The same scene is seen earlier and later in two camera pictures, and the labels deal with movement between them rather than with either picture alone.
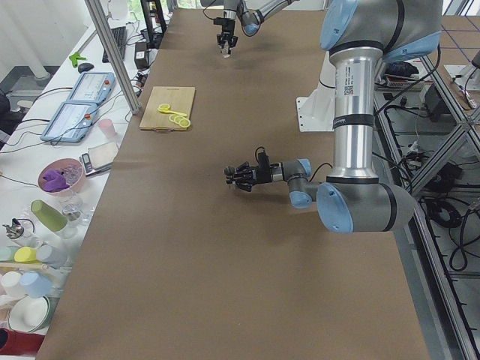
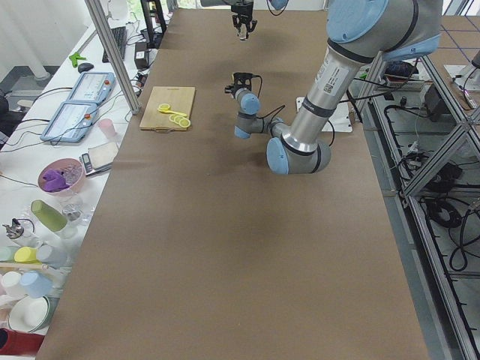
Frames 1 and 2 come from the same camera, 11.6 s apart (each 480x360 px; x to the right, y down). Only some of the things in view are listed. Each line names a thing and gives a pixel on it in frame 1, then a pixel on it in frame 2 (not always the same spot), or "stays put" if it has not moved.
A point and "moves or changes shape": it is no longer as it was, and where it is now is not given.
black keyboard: x=120 y=37 stays put
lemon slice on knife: x=164 y=106 stays put
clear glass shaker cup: x=225 y=51 moves or changes shape
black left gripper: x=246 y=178 → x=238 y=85
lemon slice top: x=184 y=123 stays put
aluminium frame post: x=98 y=16 stays put
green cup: x=48 y=217 stays put
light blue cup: x=36 y=284 stays put
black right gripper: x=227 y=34 → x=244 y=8
